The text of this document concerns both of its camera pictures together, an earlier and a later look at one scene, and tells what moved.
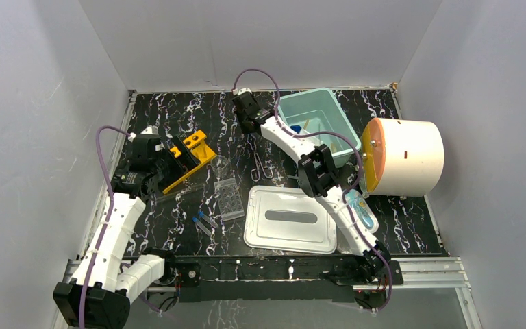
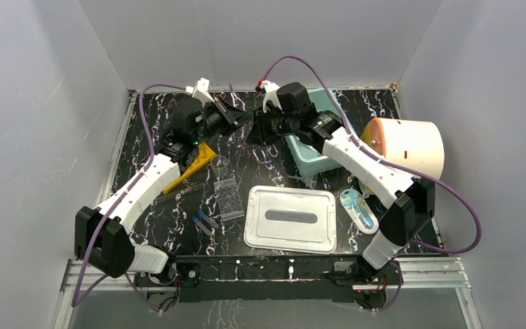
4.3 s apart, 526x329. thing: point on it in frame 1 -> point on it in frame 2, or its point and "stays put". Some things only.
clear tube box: (229, 199) stays put
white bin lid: (285, 218) stays put
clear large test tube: (192, 188) stays put
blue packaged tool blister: (361, 210) stays put
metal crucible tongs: (255, 173) -> (260, 155)
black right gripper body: (242, 120) -> (285, 125)
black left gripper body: (174, 154) -> (223, 114)
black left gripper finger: (185, 152) -> (225, 111)
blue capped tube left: (203, 227) stays put
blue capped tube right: (207, 219) stays put
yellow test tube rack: (203, 152) stays put
